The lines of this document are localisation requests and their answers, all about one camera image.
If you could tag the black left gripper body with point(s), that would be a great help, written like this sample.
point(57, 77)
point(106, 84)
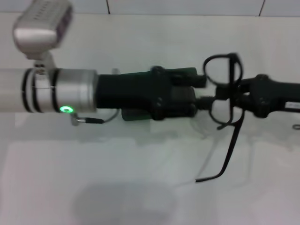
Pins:
point(129, 91)

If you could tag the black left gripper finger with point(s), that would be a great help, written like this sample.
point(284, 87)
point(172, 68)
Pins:
point(199, 81)
point(182, 103)

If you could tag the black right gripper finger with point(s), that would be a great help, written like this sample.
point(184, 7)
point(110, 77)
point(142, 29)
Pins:
point(245, 100)
point(245, 87)

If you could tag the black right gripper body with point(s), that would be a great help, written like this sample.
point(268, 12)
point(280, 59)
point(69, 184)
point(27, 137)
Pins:
point(269, 96)

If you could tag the black glasses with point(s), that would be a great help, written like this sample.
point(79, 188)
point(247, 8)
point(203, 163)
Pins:
point(232, 68)

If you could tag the green glasses case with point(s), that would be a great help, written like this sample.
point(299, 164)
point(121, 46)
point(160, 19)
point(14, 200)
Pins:
point(136, 116)

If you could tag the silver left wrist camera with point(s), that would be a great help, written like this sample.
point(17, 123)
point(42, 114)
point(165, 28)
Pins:
point(37, 32)

